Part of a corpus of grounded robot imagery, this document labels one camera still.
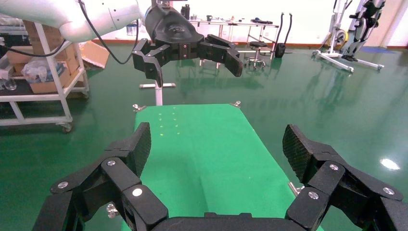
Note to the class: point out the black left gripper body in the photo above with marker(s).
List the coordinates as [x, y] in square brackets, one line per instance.
[172, 32]

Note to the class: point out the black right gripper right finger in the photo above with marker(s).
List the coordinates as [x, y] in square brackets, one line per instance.
[344, 191]

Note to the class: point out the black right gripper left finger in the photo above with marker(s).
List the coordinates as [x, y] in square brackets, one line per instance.
[95, 194]

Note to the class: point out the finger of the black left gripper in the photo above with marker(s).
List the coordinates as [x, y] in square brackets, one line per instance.
[223, 52]
[149, 62]

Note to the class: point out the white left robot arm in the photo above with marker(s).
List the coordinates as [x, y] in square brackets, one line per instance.
[47, 12]

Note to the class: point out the flattened cardboard sheet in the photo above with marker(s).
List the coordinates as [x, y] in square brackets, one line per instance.
[95, 54]

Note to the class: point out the tall stacked cardboard box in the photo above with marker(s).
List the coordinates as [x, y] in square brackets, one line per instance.
[51, 41]

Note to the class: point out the low brown cardboard box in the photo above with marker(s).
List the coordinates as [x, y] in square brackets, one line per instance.
[47, 87]

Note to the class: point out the small brown cardboard box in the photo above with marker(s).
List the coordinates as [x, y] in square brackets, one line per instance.
[19, 59]

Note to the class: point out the silver binder clip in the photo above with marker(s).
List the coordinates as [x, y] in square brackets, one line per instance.
[294, 188]
[111, 210]
[236, 104]
[138, 107]

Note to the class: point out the black bottle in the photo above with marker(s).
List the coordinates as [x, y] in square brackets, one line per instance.
[185, 11]

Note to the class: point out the white metal T stand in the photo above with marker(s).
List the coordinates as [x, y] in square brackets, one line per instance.
[158, 94]

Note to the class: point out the black round stool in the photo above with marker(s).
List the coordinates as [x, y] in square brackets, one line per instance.
[257, 44]

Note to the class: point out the white metal cart rack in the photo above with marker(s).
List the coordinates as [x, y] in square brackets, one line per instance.
[55, 78]

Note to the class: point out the green table cloth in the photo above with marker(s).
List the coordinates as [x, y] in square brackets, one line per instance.
[204, 159]

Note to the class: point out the white gantry stand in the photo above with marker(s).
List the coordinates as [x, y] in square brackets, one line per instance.
[334, 59]

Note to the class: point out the clear plastic bag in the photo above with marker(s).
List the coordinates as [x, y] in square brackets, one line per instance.
[36, 71]

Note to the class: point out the yellow reel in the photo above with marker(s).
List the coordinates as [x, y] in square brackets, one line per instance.
[340, 39]

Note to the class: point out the hanging humanoid robot legs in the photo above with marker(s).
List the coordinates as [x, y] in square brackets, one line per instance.
[363, 22]

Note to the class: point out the blue floor mat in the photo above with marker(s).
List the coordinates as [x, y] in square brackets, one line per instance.
[373, 50]

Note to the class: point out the long white frame table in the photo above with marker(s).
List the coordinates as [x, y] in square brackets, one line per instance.
[236, 24]

